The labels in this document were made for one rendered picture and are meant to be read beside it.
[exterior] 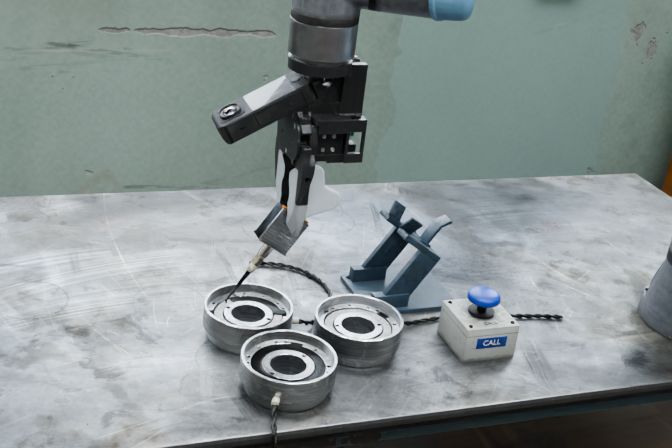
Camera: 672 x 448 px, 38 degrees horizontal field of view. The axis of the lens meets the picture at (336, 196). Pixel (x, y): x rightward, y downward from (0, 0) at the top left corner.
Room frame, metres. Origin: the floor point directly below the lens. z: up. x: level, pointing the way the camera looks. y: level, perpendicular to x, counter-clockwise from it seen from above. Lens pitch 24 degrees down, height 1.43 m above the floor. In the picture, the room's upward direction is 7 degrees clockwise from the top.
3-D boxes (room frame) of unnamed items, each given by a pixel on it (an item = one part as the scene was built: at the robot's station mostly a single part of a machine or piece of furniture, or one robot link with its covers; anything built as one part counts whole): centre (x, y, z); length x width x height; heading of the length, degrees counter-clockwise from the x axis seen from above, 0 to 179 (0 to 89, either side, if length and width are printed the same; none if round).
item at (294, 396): (0.90, 0.03, 0.82); 0.10 x 0.10 x 0.04
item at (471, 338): (1.04, -0.20, 0.82); 0.08 x 0.07 x 0.05; 113
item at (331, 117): (1.06, 0.03, 1.07); 0.09 x 0.08 x 0.12; 114
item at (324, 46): (1.06, 0.04, 1.15); 0.08 x 0.08 x 0.05
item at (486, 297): (1.04, -0.19, 0.85); 0.04 x 0.04 x 0.05
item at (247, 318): (1.00, 0.09, 0.82); 0.10 x 0.10 x 0.04
